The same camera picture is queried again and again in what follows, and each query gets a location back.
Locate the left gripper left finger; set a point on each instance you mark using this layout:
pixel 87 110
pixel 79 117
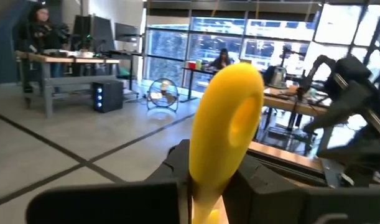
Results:
pixel 115 202

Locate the black table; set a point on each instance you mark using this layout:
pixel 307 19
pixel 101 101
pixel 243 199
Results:
pixel 208 71

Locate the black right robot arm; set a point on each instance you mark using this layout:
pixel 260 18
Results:
pixel 357 155

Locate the green cup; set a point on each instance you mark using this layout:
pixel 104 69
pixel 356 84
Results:
pixel 199 64

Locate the metal kettle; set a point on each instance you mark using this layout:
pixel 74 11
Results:
pixel 277 77

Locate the red cup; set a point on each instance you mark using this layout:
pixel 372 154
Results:
pixel 191 65

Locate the black computer monitor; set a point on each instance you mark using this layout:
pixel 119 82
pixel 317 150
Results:
pixel 99 31
pixel 126 31

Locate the yellow silicone spoon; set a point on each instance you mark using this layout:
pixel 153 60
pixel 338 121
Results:
pixel 214 130

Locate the person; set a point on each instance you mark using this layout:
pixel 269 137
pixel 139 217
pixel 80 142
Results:
pixel 222 60
pixel 43 34

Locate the wooden-top grey desk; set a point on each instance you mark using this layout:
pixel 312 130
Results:
pixel 68 59

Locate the black floor fan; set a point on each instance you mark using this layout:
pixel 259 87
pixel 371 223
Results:
pixel 163 93

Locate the wooden work table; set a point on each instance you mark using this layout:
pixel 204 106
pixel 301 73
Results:
pixel 280 99

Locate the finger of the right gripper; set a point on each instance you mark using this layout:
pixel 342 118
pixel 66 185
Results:
pixel 339 104
pixel 348 116

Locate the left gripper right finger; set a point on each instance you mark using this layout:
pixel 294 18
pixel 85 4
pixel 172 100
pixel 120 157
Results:
pixel 301 205

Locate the black computer tower blue lights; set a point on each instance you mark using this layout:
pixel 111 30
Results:
pixel 112 96

